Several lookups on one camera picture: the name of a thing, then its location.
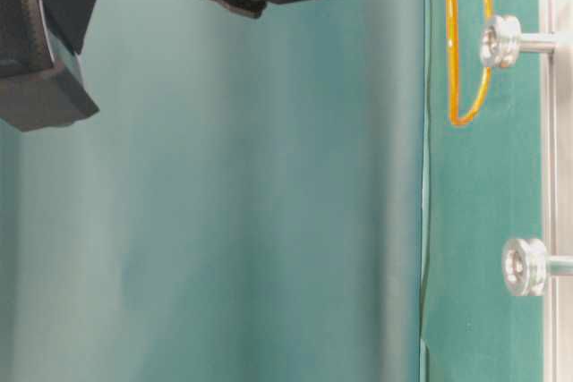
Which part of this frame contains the silver pulley shaft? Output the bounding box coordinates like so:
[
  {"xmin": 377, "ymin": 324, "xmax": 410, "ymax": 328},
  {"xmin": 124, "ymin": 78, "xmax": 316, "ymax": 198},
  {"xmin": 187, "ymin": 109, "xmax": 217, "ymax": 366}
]
[
  {"xmin": 479, "ymin": 15, "xmax": 558, "ymax": 68},
  {"xmin": 501, "ymin": 238, "xmax": 572, "ymax": 296}
]

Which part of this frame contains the orange rubber band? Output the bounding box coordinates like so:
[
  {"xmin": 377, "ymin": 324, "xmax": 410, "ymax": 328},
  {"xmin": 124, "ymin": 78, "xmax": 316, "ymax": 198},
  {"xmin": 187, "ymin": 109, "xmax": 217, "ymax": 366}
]
[{"xmin": 446, "ymin": 0, "xmax": 494, "ymax": 127}]

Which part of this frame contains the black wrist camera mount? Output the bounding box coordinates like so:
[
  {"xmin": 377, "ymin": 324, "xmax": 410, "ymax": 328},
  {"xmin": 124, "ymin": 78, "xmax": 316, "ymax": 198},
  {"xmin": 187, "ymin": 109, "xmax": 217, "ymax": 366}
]
[{"xmin": 1, "ymin": 0, "xmax": 98, "ymax": 132}]

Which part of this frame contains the silver upper pulley shaft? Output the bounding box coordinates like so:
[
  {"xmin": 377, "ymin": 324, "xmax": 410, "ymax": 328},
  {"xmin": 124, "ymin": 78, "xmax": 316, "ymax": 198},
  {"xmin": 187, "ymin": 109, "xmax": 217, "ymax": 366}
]
[{"xmin": 479, "ymin": 15, "xmax": 558, "ymax": 68}]

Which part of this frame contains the silver lower pulley shaft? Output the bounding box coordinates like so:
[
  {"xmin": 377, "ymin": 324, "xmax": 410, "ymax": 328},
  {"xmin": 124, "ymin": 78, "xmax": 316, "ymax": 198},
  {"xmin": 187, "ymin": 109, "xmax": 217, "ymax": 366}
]
[{"xmin": 501, "ymin": 238, "xmax": 572, "ymax": 296}]

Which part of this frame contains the silver aluminium extrusion rail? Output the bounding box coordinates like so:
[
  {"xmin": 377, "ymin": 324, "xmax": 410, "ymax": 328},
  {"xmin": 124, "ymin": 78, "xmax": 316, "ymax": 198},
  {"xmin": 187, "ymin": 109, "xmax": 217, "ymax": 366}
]
[{"xmin": 539, "ymin": 0, "xmax": 572, "ymax": 381}]

